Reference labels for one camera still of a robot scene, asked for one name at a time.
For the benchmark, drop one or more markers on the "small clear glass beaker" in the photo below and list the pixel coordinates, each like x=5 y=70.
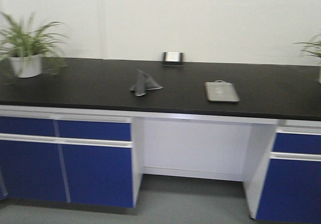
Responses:
x=218 y=86

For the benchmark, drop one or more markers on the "gray cloth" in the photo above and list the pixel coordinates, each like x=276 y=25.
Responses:
x=144 y=83

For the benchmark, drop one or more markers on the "metal tray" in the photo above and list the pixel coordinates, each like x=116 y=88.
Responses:
x=229 y=93

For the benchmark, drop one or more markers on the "black white power socket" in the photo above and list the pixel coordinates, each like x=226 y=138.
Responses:
x=173 y=58

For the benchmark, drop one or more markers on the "blue white lab bench cabinet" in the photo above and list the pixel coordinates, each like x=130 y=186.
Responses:
x=99 y=157

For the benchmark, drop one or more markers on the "left potted green plant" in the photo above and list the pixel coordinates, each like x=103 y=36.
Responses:
x=27 y=51

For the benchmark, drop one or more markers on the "potted green plant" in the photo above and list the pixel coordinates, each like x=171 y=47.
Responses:
x=27 y=51
x=311 y=48

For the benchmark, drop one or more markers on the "right potted green plant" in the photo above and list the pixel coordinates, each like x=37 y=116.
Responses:
x=311 y=48

